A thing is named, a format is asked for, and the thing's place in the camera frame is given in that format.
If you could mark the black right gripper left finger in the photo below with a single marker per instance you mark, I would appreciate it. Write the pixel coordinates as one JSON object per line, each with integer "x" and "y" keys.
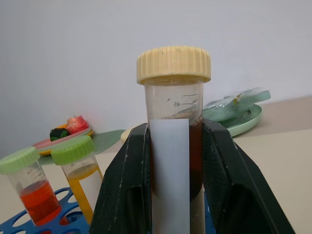
{"x": 122, "y": 190}

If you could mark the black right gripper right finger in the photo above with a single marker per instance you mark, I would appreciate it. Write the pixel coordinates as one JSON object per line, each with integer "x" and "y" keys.
{"x": 239, "y": 195}

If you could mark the beige cap brown liquid tube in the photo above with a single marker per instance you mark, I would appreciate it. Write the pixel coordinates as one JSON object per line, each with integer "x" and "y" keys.
{"x": 173, "y": 65}
{"x": 126, "y": 136}

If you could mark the blue test tube rack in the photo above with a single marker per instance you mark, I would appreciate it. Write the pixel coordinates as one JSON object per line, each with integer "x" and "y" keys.
{"x": 73, "y": 218}

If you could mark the green placemat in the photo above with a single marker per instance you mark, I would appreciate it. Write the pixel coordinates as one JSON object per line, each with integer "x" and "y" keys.
{"x": 104, "y": 141}

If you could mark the green cap yellow liquid tube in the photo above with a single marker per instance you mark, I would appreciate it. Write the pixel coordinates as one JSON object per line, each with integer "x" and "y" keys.
{"x": 73, "y": 148}

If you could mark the mint green plate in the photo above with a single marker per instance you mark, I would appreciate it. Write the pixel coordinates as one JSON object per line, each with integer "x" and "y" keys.
{"x": 253, "y": 119}

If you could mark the red pink toy fruit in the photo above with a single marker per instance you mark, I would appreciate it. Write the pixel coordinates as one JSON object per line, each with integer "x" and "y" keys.
{"x": 76, "y": 124}

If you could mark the green cap red liquid tube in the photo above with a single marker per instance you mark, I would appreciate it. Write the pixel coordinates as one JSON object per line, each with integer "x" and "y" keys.
{"x": 39, "y": 197}

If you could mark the yellow plate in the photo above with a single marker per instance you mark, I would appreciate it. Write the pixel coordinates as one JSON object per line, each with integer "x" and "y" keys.
{"x": 46, "y": 153}

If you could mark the black green toy fruit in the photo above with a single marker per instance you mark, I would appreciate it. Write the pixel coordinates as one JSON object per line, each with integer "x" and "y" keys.
{"x": 58, "y": 134}

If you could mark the orange toy fruit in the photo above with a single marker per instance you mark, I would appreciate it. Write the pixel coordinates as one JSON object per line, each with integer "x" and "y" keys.
{"x": 63, "y": 126}

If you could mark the clear plastic bag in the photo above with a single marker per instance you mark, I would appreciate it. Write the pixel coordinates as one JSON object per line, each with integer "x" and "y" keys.
{"x": 226, "y": 108}

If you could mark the pink plate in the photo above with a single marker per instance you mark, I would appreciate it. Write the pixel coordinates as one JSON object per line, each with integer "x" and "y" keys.
{"x": 44, "y": 145}

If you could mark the mint green bowl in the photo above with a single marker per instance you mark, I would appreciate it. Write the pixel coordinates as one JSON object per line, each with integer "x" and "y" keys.
{"x": 264, "y": 95}

